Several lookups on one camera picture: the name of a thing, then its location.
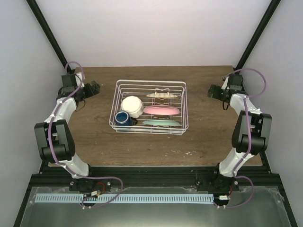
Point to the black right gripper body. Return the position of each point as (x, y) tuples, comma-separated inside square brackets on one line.
[(218, 96)]

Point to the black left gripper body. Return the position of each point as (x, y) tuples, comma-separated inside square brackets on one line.
[(87, 94)]

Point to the dark blue ceramic mug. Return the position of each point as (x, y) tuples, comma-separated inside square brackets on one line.
[(123, 118)]

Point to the white scalloped bowl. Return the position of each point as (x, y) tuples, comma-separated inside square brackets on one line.
[(133, 106)]

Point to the white wire dish rack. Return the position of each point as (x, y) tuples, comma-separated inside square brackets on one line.
[(140, 88)]

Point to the yellow woven bamboo tray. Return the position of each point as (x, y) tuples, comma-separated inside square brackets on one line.
[(161, 95)]

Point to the pink plate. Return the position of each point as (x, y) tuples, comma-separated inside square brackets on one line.
[(161, 110)]

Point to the mint green flower plate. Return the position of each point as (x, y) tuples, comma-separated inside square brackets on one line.
[(161, 122)]

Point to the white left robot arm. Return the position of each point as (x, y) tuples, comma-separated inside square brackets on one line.
[(53, 136)]

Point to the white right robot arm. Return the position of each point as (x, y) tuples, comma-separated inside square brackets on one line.
[(251, 133)]

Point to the light blue slotted strip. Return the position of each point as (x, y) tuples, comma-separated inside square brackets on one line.
[(126, 198)]

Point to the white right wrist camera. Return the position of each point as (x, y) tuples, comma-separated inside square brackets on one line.
[(225, 84)]

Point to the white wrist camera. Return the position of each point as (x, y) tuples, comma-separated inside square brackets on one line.
[(78, 77), (225, 84)]

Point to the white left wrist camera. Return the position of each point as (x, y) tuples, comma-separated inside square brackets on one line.
[(78, 77)]

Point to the black aluminium frame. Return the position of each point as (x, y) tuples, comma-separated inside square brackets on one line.
[(158, 176)]

